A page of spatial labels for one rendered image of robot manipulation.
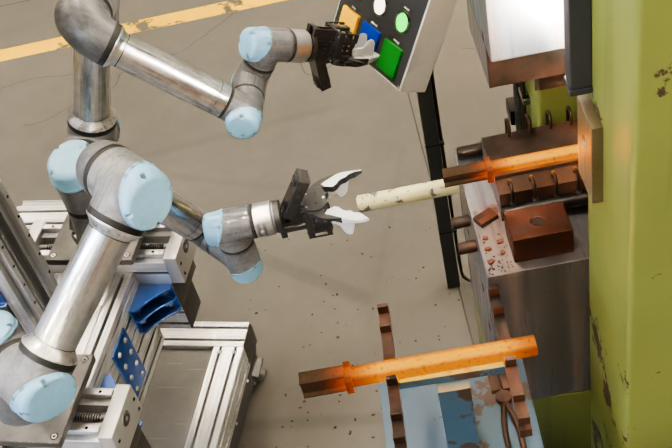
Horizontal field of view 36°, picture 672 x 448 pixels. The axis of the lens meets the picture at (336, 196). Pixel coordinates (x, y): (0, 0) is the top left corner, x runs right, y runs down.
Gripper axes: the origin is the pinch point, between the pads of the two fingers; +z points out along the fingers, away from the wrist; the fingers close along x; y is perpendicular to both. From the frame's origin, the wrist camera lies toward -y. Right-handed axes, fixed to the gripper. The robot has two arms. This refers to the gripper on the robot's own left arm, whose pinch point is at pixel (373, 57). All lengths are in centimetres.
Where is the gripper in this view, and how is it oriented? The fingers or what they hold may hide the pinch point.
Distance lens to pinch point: 245.4
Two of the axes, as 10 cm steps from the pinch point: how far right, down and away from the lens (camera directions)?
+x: -5.0, -5.3, 6.9
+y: 2.7, -8.5, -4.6
